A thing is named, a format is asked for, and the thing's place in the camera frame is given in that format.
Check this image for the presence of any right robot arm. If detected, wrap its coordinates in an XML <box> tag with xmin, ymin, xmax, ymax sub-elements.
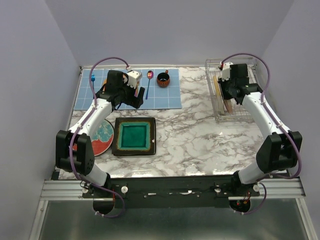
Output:
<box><xmin>218</xmin><ymin>62</ymin><xmax>303</xmax><ymax>196</ymax></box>

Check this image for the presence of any yellow rimmed plate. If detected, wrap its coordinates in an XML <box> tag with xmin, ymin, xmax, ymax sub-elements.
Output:
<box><xmin>213</xmin><ymin>75</ymin><xmax>225</xmax><ymax>115</ymax></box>

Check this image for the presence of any blue grid placemat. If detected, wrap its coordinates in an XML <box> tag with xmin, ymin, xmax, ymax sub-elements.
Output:
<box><xmin>73</xmin><ymin>68</ymin><xmax>182</xmax><ymax>111</ymax></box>

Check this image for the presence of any blue fork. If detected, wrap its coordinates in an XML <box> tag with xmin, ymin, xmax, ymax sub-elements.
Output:
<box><xmin>90</xmin><ymin>73</ymin><xmax>96</xmax><ymax>83</ymax></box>

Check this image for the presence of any brown ceramic mug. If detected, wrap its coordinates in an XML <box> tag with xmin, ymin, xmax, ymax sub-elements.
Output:
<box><xmin>156</xmin><ymin>70</ymin><xmax>171</xmax><ymax>88</ymax></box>

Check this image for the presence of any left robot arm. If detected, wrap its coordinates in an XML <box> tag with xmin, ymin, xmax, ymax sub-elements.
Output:
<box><xmin>55</xmin><ymin>70</ymin><xmax>145</xmax><ymax>198</ymax></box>

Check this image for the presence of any iridescent spoon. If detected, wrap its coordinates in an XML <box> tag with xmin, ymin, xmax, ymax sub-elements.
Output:
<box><xmin>145</xmin><ymin>70</ymin><xmax>154</xmax><ymax>100</ymax></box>

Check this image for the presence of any teal and red plate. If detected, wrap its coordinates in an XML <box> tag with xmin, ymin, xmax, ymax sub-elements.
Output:
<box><xmin>80</xmin><ymin>119</ymin><xmax>115</xmax><ymax>157</ymax></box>

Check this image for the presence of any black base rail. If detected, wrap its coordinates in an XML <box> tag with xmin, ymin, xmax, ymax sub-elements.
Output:
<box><xmin>82</xmin><ymin>175</ymin><xmax>260</xmax><ymax>209</ymax></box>

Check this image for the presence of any wire dish rack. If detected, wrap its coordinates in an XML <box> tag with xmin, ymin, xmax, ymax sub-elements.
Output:
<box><xmin>205</xmin><ymin>56</ymin><xmax>259</xmax><ymax>123</ymax></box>

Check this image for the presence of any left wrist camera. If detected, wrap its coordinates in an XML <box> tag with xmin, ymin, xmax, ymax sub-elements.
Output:
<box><xmin>125</xmin><ymin>70</ymin><xmax>143</xmax><ymax>89</ymax></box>

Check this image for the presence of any brown rimmed plate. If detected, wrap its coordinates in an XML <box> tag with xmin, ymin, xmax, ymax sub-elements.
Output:
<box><xmin>223</xmin><ymin>99</ymin><xmax>233</xmax><ymax>114</ymax></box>

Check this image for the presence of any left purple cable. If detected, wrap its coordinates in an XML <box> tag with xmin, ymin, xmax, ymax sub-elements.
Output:
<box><xmin>69</xmin><ymin>57</ymin><xmax>131</xmax><ymax>218</ymax></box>

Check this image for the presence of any aluminium frame extrusion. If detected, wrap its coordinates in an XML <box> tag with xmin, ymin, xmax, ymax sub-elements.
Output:
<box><xmin>40</xmin><ymin>178</ymin><xmax>306</xmax><ymax>201</ymax></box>

